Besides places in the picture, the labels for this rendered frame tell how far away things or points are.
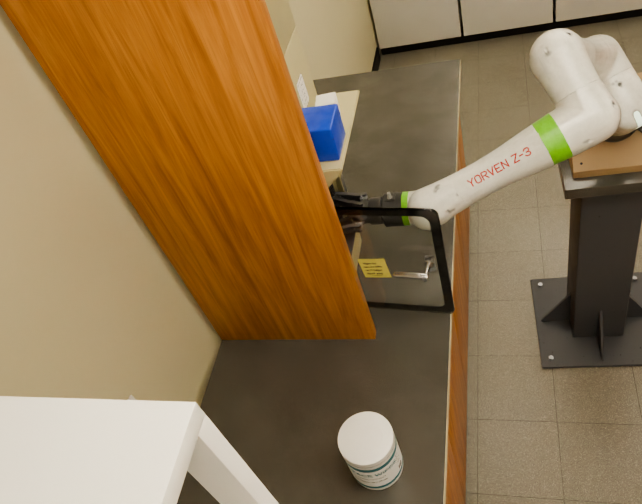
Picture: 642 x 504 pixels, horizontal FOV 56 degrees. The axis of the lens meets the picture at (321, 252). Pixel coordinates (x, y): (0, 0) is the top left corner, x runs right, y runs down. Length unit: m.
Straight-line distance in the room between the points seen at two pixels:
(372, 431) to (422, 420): 0.20
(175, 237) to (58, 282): 0.34
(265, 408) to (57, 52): 1.03
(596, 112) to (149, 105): 0.97
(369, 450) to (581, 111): 0.90
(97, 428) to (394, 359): 1.26
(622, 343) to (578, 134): 1.49
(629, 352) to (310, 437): 1.59
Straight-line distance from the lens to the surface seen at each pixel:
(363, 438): 1.45
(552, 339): 2.83
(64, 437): 0.54
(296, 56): 1.55
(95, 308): 1.47
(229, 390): 1.81
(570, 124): 1.50
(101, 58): 1.30
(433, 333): 1.74
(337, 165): 1.41
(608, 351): 2.82
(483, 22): 4.70
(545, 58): 1.53
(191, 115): 1.30
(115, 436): 0.52
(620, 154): 2.14
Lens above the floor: 2.36
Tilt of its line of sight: 44 degrees down
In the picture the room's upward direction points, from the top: 21 degrees counter-clockwise
